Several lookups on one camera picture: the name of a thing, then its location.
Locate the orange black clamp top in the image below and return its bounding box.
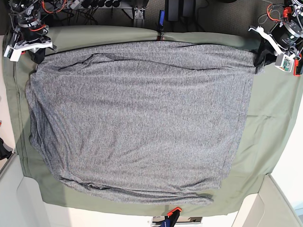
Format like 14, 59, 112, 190
157, 10, 165, 41

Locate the metal table bracket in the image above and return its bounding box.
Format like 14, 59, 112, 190
133, 8, 145, 28

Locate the white power strip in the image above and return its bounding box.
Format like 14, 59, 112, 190
66, 0, 122, 10

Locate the black power adapter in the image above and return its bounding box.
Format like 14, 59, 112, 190
165, 0, 179, 22
181, 0, 196, 17

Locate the orange black clamp bottom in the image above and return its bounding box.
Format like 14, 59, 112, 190
160, 207, 182, 227

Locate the black object left edge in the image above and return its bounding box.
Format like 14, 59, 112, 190
0, 138, 12, 160

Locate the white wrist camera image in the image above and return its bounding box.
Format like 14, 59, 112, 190
4, 45, 22, 62
274, 53, 296, 72

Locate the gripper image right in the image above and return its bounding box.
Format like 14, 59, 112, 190
248, 20, 303, 67

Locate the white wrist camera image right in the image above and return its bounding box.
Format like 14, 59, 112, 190
274, 53, 296, 72

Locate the orange black clamp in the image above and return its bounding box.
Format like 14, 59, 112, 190
160, 207, 182, 227
157, 10, 165, 41
294, 54, 303, 77

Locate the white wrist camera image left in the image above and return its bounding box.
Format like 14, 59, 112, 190
4, 45, 22, 62

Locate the black power adapter left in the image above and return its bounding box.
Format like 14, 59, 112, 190
165, 0, 179, 22

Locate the black power adapter right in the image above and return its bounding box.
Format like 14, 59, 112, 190
181, 0, 196, 17

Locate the grey heathered T-shirt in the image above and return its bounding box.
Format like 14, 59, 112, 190
25, 42, 259, 206

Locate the orange black clamp right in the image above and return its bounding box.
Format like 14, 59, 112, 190
294, 54, 303, 77

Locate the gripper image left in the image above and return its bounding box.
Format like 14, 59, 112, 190
9, 24, 57, 64

